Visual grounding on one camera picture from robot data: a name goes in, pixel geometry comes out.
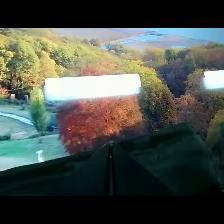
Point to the dark green long-sleeved top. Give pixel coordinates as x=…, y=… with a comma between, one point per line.
x=173, y=160

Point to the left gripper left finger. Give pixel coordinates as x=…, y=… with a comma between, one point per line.
x=98, y=180

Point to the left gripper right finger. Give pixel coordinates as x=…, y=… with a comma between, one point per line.
x=125, y=180

